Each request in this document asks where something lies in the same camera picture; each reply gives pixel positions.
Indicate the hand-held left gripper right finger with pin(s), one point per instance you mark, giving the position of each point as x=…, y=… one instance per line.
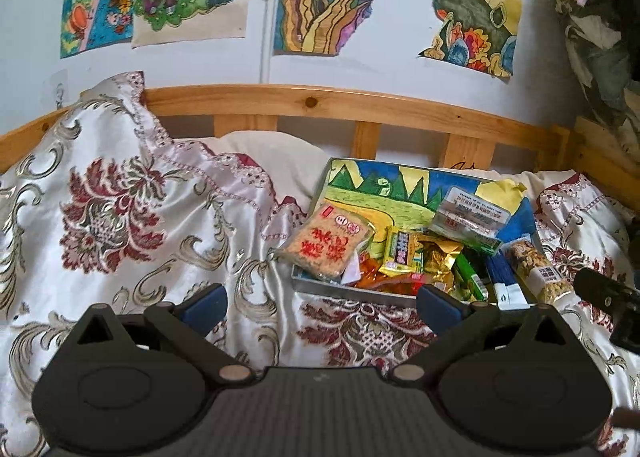
x=442, y=306

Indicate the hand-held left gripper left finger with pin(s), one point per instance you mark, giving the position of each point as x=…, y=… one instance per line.
x=206, y=306

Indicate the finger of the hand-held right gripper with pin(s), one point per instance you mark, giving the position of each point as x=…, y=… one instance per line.
x=597, y=289

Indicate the green stick snack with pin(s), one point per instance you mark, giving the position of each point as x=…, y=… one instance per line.
x=470, y=279

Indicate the gold foil snack packet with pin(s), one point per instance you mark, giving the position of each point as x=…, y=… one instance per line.
x=442, y=262

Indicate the orange jelly snack bag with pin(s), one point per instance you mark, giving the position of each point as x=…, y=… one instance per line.
x=385, y=282

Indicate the mixed nut bar packet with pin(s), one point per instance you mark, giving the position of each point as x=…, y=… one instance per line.
x=537, y=269

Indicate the blue white-tipped sachet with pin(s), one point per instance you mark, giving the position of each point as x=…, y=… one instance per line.
x=502, y=282

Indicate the yellow green snack packet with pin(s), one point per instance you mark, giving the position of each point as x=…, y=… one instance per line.
x=402, y=249

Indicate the clear white-label snack packet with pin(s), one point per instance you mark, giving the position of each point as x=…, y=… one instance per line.
x=472, y=217

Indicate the grey shallow tray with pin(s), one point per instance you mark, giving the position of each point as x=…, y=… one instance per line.
x=330, y=289

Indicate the tan rice cracker packet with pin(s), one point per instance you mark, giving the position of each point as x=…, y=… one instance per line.
x=325, y=244

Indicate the floral satin blanket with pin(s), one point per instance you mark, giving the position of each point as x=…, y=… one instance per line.
x=115, y=217

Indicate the dinosaur drawing paper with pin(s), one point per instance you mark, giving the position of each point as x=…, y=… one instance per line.
x=380, y=187

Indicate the cream pillow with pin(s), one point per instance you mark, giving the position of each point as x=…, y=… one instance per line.
x=270, y=152

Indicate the wooden bed headboard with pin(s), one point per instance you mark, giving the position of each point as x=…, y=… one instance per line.
x=310, y=102

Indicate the heap of clothes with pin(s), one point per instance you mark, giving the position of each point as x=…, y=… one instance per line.
x=605, y=47

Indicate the clear wall hook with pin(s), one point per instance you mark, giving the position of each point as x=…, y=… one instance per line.
x=60, y=92

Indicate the white wall pipe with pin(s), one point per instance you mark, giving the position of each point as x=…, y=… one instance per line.
x=267, y=37

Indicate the landscape wall poster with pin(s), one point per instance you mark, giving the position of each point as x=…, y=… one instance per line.
x=475, y=2

